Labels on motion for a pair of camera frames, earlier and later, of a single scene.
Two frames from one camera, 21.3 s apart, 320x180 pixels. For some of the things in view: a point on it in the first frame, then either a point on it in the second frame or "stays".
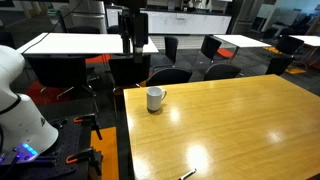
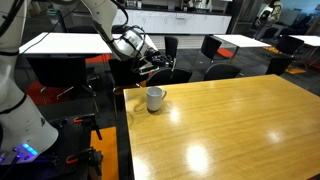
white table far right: (311, 40) stays
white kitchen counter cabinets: (175, 20) stays
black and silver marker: (187, 175) → (173, 67)
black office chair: (221, 71) stays
